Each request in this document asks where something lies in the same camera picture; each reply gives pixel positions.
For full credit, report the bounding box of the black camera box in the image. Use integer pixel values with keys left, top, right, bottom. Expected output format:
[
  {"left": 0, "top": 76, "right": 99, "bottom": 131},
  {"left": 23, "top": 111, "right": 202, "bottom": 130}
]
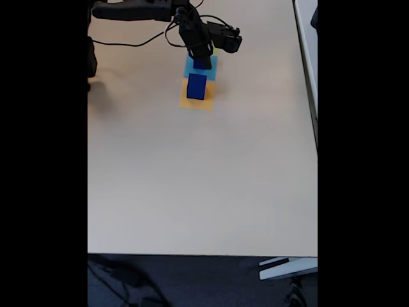
[{"left": 206, "top": 21, "right": 243, "bottom": 54}]

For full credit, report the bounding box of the white table foot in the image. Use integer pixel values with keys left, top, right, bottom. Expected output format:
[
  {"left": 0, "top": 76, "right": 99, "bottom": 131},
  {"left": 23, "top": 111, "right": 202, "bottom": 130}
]
[{"left": 258, "top": 256, "right": 318, "bottom": 281}]

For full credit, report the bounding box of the orange paper square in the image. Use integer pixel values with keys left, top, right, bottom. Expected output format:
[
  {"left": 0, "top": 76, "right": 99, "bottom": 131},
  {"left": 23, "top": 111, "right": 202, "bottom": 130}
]
[{"left": 178, "top": 79, "right": 215, "bottom": 112}]

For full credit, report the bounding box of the large blue cube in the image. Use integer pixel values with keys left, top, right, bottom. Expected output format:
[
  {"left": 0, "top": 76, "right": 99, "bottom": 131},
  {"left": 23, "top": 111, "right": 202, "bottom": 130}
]
[{"left": 186, "top": 73, "right": 207, "bottom": 100}]

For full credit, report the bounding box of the white adjacent table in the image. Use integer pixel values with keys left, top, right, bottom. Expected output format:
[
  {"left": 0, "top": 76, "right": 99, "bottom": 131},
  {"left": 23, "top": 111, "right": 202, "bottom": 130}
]
[{"left": 293, "top": 0, "right": 318, "bottom": 148}]

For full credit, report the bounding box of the light blue paper square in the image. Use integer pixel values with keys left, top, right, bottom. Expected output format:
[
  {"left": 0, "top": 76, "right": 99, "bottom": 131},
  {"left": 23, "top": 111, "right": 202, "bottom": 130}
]
[{"left": 183, "top": 53, "right": 219, "bottom": 81}]

